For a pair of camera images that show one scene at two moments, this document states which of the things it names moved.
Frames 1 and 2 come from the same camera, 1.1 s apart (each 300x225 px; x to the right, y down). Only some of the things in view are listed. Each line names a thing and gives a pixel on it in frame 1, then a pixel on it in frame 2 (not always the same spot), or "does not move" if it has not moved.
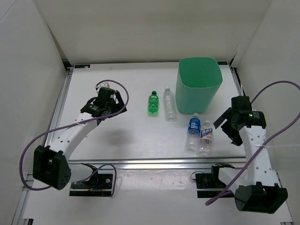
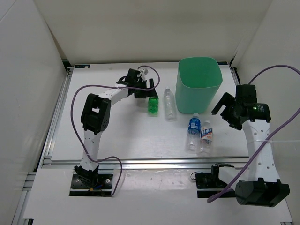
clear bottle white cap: [169, 105] does not move
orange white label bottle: [206, 137] does not move
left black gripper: [119, 100] to [146, 93]
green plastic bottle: [153, 106] does not move
